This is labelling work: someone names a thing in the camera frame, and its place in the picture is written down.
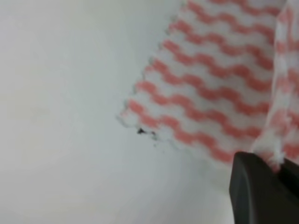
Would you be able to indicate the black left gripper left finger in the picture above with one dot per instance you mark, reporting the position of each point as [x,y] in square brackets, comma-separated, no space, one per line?
[257,195]

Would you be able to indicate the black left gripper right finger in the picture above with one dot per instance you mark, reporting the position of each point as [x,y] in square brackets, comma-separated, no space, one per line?
[289,176]

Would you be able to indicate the pink white wavy-striped towel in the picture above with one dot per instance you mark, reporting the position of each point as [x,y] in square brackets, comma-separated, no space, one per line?
[224,80]

